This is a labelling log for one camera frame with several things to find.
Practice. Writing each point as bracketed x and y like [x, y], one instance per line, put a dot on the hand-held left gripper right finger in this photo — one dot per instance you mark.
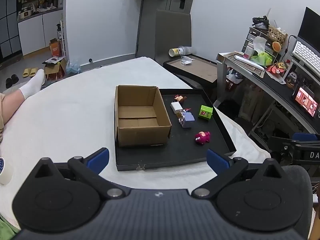
[217, 160]

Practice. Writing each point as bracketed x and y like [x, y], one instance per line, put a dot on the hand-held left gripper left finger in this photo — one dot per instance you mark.
[98, 157]

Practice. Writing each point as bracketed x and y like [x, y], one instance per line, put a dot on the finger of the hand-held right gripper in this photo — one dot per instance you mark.
[305, 137]
[307, 155]

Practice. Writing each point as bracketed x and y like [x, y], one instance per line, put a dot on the pink bear toy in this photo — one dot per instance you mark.
[201, 137]

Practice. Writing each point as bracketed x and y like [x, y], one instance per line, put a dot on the shallow black tray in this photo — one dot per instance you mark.
[182, 151]

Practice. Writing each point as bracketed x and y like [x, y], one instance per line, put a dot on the purple block toy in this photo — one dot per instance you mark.
[188, 120]

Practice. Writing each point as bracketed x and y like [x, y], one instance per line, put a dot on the green cube toy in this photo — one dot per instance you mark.
[205, 112]

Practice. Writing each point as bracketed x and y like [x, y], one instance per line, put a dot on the small yellow-haired figure toy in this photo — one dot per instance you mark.
[179, 115]

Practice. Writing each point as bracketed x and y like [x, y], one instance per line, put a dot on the phone with lit screen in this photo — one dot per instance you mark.
[305, 101]

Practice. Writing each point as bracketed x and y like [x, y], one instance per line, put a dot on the small desk figurine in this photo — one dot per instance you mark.
[292, 79]

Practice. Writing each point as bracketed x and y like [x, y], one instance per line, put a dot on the grey metal desk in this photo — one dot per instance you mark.
[272, 85]

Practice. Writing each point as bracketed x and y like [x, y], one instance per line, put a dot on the white charger plug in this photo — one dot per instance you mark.
[176, 107]

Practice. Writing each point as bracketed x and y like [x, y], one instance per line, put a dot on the small brown figure toy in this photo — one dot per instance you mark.
[180, 98]

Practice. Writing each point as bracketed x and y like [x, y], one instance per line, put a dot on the red snack packet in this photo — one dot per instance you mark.
[275, 68]

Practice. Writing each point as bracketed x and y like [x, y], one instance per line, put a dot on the white keyboard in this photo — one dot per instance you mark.
[306, 55]

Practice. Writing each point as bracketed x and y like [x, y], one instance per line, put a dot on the green plastic bag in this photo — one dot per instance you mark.
[262, 58]

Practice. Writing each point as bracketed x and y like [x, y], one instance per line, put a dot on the blue plastic bag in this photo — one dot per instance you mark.
[73, 67]

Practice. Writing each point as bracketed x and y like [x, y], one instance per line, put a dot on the white tape roll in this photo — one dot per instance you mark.
[5, 172]

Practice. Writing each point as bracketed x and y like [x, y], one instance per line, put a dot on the brown floor cardboard box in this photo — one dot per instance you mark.
[53, 70]

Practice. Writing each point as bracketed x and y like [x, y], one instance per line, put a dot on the person's leg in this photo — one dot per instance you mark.
[10, 105]

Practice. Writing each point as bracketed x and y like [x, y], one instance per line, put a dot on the white face mask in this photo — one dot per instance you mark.
[187, 61]

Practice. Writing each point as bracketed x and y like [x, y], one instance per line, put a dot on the black monitor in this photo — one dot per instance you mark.
[311, 27]

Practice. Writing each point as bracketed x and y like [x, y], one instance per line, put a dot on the clear plastic bottle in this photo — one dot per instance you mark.
[187, 50]

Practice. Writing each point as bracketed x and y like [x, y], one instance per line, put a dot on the grey desktop drawer organizer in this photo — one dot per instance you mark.
[250, 36]

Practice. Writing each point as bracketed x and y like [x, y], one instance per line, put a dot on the black slipper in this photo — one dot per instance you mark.
[9, 83]
[15, 78]

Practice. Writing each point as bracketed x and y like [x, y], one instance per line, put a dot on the orange box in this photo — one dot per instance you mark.
[55, 48]

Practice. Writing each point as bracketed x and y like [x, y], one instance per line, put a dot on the paper cup with yellow print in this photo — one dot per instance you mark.
[174, 52]

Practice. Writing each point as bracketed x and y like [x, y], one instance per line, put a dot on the green cloth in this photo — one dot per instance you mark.
[6, 228]

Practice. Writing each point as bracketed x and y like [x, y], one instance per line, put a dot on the grey dining chair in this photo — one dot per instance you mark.
[172, 35]

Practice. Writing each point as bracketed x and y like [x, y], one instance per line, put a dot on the white cabinet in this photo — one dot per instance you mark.
[35, 35]

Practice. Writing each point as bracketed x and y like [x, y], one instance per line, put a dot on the black frame with brown inside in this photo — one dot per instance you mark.
[197, 70]

